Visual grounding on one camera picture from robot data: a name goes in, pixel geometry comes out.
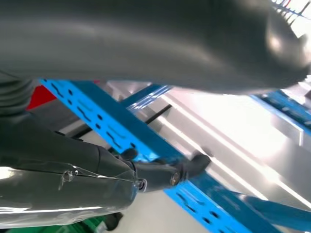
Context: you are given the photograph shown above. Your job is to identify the blue metal shelf rack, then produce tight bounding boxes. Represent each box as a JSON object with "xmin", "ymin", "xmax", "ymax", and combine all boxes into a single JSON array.
[{"xmin": 38, "ymin": 79, "xmax": 311, "ymax": 233}]

